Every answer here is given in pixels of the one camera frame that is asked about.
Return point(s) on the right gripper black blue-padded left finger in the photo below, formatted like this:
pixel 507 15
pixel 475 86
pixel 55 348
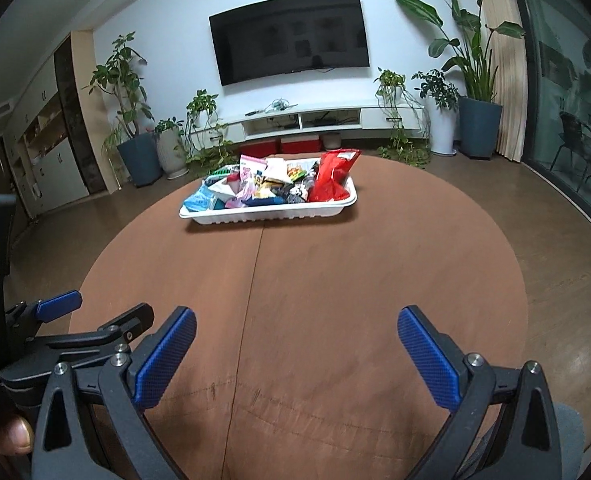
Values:
pixel 128 382

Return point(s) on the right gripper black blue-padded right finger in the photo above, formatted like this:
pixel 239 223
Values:
pixel 501 422

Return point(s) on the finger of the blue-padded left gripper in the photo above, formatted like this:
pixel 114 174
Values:
pixel 51 309

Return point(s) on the light blue snack bag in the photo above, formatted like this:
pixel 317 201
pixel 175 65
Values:
pixel 203 200

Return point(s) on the green-edged seed bag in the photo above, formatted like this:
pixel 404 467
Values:
pixel 220 173

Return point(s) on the yellow blue snack packet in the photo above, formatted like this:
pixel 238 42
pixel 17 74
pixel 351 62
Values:
pixel 265 196

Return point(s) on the pink snack packet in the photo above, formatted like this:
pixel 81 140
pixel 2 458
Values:
pixel 251 169

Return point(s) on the white snack packet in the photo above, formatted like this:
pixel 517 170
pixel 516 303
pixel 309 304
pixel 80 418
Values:
pixel 276 171

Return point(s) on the black snack packet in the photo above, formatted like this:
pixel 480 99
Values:
pixel 299 193

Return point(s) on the orange candy bag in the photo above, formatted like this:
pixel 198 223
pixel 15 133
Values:
pixel 296 172

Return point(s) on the red snack bag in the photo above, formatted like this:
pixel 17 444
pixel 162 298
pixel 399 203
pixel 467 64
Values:
pixel 334 168

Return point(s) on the person's left hand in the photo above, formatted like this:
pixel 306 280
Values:
pixel 16 437

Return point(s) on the wooden display cabinet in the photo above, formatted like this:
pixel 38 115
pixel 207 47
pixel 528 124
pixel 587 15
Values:
pixel 54 138

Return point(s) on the left plant in blue pot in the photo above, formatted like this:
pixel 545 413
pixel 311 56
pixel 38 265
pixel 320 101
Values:
pixel 119 78

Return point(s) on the left plant in white pot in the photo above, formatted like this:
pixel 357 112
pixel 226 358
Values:
pixel 171 154

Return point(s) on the plant in white pot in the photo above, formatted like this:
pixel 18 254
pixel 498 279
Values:
pixel 171 154
pixel 441 101

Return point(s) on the red storage box left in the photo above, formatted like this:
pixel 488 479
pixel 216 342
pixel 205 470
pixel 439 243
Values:
pixel 260 148

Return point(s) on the red storage box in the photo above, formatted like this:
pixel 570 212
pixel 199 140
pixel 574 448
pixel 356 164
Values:
pixel 300 144
pixel 260 148

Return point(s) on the white plastic tray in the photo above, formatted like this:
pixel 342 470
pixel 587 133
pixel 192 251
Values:
pixel 228 187

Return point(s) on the red storage box right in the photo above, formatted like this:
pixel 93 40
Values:
pixel 300 144

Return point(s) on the tall plant in blue pot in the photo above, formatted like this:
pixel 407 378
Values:
pixel 478 114

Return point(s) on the white TV console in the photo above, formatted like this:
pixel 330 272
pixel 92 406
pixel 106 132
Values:
pixel 360 121

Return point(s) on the wall-mounted black television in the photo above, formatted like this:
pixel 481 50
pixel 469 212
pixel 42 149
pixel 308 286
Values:
pixel 276 37

